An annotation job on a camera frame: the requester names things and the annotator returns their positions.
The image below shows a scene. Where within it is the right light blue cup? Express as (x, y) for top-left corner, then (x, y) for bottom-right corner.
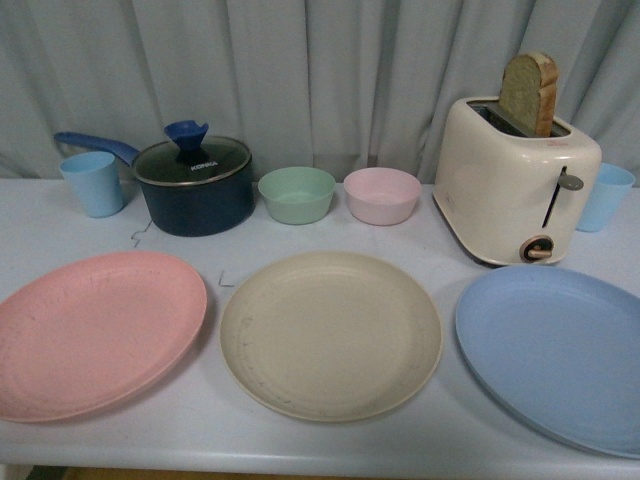
(576, 163), (636, 233)

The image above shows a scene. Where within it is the blue plate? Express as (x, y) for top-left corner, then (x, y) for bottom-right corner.
(455, 266), (639, 459)

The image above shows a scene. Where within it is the left light blue cup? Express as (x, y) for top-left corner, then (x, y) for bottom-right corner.
(59, 151), (124, 218)

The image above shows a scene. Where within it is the bread slice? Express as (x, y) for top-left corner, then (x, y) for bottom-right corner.
(498, 51), (559, 137)

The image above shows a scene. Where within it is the beige plate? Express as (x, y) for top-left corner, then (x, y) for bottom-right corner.
(220, 252), (443, 422)

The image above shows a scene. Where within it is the cream toaster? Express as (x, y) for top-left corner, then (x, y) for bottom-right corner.
(433, 98), (602, 265)

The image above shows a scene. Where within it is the dark blue saucepan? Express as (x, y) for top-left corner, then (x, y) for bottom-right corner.
(54, 132), (255, 237)

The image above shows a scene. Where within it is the pink bowl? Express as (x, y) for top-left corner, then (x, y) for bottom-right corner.
(343, 167), (422, 226)

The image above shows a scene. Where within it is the glass pot lid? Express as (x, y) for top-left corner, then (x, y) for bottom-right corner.
(133, 120), (251, 186)

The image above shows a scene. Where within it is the pink plate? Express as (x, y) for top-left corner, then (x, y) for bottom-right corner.
(1, 251), (208, 423)

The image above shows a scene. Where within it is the grey curtain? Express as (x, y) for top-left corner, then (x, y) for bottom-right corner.
(1, 1), (639, 183)

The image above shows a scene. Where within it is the green bowl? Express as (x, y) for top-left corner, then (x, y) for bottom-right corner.
(258, 167), (336, 225)

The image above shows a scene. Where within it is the light blue cup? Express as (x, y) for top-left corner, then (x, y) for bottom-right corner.
(59, 151), (124, 218)
(576, 163), (636, 233)

